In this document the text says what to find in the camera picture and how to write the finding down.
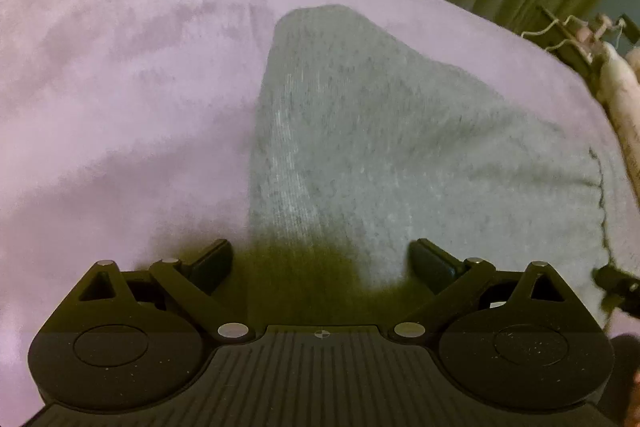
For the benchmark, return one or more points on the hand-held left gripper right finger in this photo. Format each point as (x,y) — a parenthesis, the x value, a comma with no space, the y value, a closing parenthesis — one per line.
(430,263)

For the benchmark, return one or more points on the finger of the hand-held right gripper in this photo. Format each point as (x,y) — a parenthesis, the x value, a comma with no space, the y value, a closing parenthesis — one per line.
(616,284)

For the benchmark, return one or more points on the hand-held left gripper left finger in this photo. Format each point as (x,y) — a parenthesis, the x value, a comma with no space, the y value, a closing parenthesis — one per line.
(212,263)

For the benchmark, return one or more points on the grey pants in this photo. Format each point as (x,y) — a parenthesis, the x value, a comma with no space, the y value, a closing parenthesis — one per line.
(380,147)

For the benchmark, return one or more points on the pink fleece blanket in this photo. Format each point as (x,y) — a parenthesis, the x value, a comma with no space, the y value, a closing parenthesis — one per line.
(125,117)

